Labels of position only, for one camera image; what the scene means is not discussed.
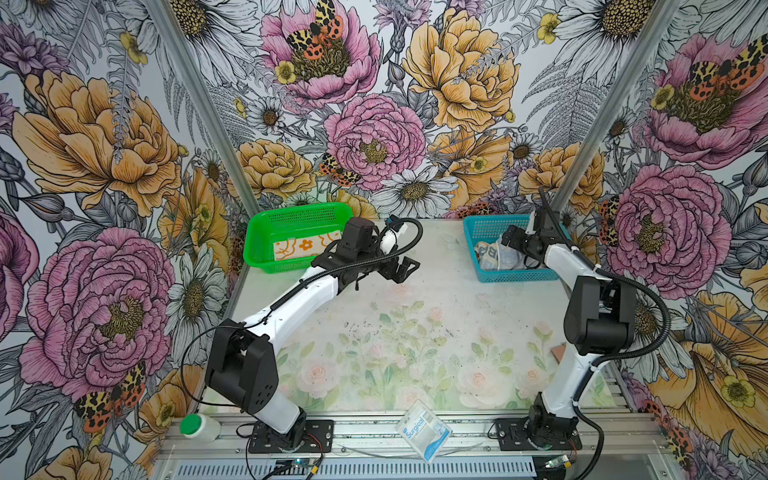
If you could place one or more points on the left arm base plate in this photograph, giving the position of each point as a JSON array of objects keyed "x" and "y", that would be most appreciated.
[{"x": 307, "y": 436}]

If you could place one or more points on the green plastic basket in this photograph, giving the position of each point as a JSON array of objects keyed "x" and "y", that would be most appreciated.
[{"x": 276, "y": 225}]

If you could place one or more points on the brown square patch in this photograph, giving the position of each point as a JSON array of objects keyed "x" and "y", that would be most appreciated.
[{"x": 558, "y": 352}]

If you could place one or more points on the aluminium frame post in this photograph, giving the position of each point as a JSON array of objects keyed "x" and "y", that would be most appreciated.
[
  {"x": 650, "y": 36},
  {"x": 187, "y": 70}
]

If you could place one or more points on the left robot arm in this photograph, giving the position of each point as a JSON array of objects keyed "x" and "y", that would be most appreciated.
[{"x": 242, "y": 365}]

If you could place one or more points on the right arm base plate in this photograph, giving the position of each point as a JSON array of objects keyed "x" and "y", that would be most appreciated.
[{"x": 523, "y": 434}]

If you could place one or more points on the orange white floral towel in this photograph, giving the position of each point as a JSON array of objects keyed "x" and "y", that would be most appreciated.
[{"x": 296, "y": 248}]

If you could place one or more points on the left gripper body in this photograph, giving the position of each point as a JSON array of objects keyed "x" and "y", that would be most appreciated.
[{"x": 385, "y": 267}]

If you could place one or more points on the aluminium front rail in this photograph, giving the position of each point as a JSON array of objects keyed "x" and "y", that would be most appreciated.
[{"x": 372, "y": 435}]

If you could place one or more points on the grey patterned towel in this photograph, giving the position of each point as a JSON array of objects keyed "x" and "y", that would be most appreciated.
[{"x": 498, "y": 257}]

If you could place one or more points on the teal plastic basket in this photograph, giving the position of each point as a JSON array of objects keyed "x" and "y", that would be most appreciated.
[{"x": 489, "y": 228}]

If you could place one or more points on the left aluminium frame post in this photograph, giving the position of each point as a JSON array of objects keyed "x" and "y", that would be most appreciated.
[{"x": 187, "y": 70}]

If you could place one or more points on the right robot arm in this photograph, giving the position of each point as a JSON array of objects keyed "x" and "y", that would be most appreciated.
[{"x": 597, "y": 322}]

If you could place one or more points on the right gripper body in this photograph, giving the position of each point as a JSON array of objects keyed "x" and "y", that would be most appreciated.
[{"x": 522, "y": 240}]

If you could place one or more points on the white bottle green cap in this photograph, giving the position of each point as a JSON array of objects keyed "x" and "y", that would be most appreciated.
[{"x": 200, "y": 428}]

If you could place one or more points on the white blue packet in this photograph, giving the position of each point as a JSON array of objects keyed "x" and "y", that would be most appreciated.
[{"x": 424, "y": 432}]

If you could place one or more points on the right aluminium frame post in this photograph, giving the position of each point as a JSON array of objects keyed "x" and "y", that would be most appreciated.
[{"x": 650, "y": 36}]

